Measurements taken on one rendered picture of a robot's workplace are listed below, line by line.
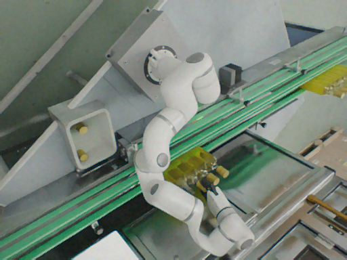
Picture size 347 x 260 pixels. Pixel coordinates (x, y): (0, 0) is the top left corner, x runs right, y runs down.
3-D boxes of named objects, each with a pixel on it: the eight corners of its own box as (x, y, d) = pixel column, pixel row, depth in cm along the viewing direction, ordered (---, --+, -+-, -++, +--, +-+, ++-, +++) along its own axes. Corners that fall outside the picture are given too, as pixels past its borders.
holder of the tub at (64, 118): (74, 170, 131) (82, 179, 126) (55, 115, 116) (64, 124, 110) (109, 152, 140) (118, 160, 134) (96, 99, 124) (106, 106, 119)
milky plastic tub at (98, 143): (70, 161, 128) (80, 172, 122) (55, 116, 115) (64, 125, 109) (108, 143, 136) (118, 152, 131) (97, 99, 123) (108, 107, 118)
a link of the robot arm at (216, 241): (192, 190, 101) (240, 220, 107) (169, 219, 103) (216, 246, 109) (197, 206, 93) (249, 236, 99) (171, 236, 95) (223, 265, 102)
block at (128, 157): (119, 157, 136) (127, 165, 131) (115, 140, 130) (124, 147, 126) (126, 154, 138) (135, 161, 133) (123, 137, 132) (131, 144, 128)
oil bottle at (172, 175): (149, 168, 142) (179, 194, 127) (148, 158, 138) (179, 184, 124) (159, 162, 144) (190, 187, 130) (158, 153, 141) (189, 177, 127)
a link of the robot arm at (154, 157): (150, 116, 102) (118, 146, 97) (165, 112, 90) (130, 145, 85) (176, 147, 105) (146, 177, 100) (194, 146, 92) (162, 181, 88)
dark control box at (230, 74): (219, 80, 167) (230, 86, 162) (219, 67, 163) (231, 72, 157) (229, 76, 171) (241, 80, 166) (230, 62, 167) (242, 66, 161)
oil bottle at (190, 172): (159, 162, 145) (190, 187, 131) (158, 154, 141) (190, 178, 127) (169, 157, 147) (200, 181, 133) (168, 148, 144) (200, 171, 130)
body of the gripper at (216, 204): (234, 222, 118) (219, 201, 127) (236, 204, 112) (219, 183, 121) (217, 229, 116) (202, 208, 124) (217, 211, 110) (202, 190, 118)
